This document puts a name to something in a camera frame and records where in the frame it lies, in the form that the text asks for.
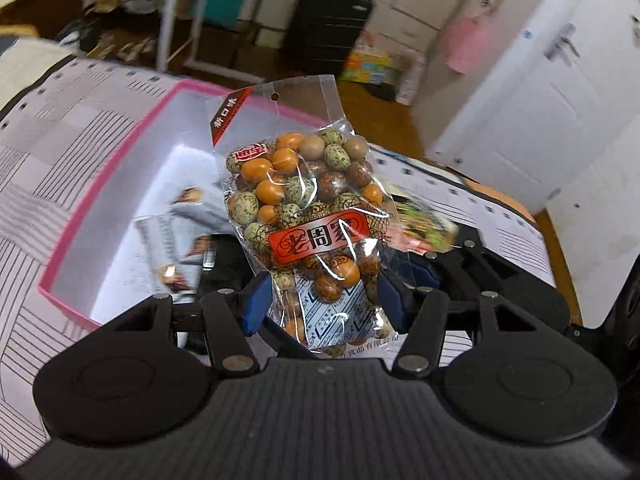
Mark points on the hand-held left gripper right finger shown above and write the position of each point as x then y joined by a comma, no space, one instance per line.
392,305

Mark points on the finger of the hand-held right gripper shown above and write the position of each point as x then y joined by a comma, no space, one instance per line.
422,271

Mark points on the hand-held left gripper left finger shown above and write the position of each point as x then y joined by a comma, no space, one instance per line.
255,305

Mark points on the large noodle packet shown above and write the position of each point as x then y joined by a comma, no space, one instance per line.
425,225

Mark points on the black snack packet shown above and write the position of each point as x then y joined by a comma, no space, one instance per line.
225,260

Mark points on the light blue snack bar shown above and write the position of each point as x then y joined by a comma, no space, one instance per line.
160,240
192,206

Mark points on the clear bag of coated peanuts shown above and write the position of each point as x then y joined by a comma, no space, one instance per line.
300,195

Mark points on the pink cardboard box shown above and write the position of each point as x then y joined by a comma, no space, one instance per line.
150,175

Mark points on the dark slippers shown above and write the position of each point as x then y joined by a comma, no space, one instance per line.
382,91

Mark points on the white door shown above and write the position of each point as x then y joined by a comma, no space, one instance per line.
550,125

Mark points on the colourful gift box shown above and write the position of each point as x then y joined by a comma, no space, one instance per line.
370,65

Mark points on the pink hanging bag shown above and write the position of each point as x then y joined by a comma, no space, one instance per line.
467,45

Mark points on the black suitcase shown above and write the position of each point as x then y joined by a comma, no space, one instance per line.
325,25

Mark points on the black bag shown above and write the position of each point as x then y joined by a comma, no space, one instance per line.
77,35

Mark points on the yellow blanket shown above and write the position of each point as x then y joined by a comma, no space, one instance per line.
25,70

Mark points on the dark wooden cabinet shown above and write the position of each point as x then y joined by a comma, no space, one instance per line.
40,5

